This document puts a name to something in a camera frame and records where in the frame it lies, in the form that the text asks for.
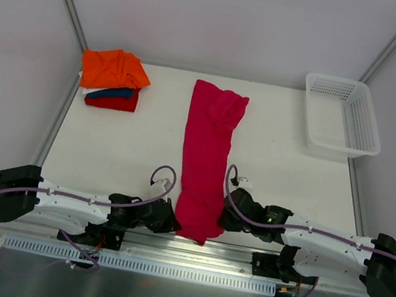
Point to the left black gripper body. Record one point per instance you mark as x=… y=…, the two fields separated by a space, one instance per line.
x=163 y=217

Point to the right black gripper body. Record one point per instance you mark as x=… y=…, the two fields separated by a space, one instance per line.
x=235 y=209

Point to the magenta t shirt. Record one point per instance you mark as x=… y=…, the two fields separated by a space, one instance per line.
x=213 y=116

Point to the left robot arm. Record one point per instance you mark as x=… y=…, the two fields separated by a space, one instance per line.
x=99 y=221

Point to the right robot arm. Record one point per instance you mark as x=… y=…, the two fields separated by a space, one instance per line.
x=311 y=250

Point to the red folded t shirt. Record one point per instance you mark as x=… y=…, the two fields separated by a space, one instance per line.
x=114 y=103

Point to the blue folded t shirt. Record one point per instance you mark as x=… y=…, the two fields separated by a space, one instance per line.
x=112 y=93

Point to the white plastic basket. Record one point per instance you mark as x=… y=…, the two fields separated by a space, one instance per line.
x=340 y=120

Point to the orange folded t shirt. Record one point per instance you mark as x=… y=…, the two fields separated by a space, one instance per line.
x=112 y=69

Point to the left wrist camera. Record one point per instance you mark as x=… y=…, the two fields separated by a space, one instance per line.
x=162 y=184

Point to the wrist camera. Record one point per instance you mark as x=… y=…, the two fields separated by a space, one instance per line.
x=241 y=182
x=162 y=184

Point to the aluminium mounting rail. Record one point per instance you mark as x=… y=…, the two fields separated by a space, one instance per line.
x=168 y=248

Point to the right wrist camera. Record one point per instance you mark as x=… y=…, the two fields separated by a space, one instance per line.
x=241 y=182

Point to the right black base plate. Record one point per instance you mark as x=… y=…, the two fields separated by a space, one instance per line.
x=269 y=266

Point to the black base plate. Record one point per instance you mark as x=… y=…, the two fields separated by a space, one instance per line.
x=269 y=266
x=99 y=237

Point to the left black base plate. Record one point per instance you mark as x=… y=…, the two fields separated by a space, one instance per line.
x=99 y=237

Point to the white slotted cable duct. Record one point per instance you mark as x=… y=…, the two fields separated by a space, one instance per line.
x=143 y=266

